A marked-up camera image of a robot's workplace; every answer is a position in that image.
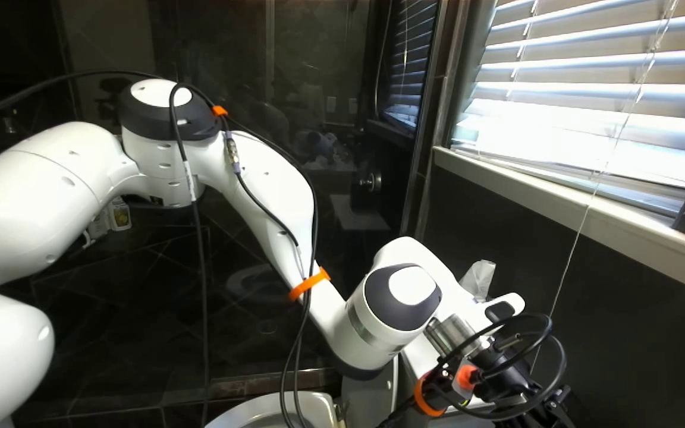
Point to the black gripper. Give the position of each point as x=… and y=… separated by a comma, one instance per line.
x=546, y=410

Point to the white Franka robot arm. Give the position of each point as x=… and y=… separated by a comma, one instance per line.
x=42, y=197

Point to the white tissue sheet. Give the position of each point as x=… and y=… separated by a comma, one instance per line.
x=478, y=278

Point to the white window sill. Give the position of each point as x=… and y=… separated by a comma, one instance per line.
x=582, y=210

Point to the white toilet lid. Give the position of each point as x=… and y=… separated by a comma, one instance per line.
x=273, y=412

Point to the round metal shower knob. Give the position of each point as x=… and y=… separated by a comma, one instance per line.
x=367, y=188

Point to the large window blind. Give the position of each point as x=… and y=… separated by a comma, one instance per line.
x=595, y=96

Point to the small window blind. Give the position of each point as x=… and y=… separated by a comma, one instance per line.
x=411, y=63

